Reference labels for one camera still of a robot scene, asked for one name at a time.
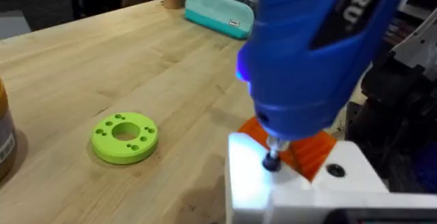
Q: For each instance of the white orange left gripper right finger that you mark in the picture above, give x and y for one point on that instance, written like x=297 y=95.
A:
x=355 y=172

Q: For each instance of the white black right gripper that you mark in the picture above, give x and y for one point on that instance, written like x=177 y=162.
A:
x=403 y=91

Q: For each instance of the white orange left gripper left finger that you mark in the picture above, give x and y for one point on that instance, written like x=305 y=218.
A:
x=246 y=169

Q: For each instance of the blue electric screwdriver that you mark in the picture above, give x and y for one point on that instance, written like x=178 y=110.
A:
x=307 y=56

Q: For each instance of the green disc with holes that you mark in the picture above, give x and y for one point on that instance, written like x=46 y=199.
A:
x=125 y=137

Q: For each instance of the teal zip pencil case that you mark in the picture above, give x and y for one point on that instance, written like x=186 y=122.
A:
x=218 y=12

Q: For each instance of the amber jar with label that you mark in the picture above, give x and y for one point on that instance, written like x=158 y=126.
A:
x=5 y=132

